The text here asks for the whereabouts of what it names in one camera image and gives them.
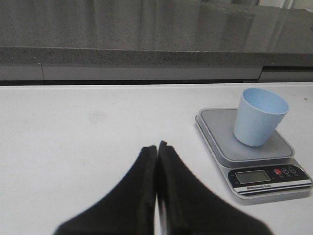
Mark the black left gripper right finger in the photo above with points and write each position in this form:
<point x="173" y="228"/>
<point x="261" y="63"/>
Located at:
<point x="188" y="207"/>

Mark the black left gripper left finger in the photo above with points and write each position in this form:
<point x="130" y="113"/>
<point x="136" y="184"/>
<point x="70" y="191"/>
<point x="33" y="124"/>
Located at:
<point x="128" y="209"/>

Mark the light blue cup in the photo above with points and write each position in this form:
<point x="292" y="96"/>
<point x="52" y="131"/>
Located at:
<point x="259" y="113"/>

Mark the silver digital kitchen scale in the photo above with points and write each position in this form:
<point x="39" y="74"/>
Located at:
<point x="252" y="172"/>

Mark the grey stone counter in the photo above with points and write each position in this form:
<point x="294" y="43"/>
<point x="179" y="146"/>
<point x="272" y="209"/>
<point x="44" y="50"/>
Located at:
<point x="155" y="41"/>

